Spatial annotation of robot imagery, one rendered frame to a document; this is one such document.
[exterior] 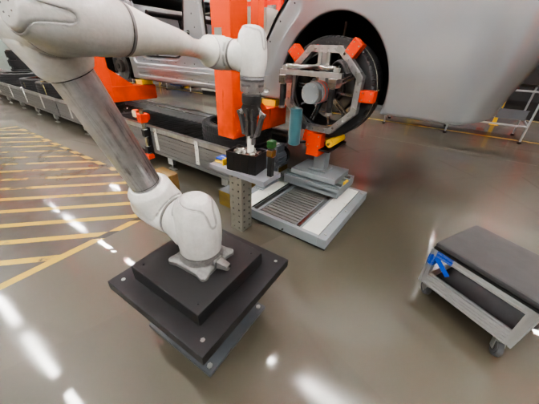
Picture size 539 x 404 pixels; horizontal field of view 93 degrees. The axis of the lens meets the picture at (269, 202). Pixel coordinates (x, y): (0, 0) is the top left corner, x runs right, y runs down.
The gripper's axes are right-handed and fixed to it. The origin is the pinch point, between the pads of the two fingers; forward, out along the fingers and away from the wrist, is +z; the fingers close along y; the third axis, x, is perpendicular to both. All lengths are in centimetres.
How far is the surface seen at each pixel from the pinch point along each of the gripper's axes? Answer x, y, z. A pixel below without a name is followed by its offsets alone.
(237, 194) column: 26, -26, 46
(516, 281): 19, 110, 35
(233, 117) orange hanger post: 57, -51, 9
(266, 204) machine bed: 56, -21, 68
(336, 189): 95, 20, 60
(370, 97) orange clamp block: 89, 29, -11
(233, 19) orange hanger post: 60, -53, -46
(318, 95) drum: 77, -1, -10
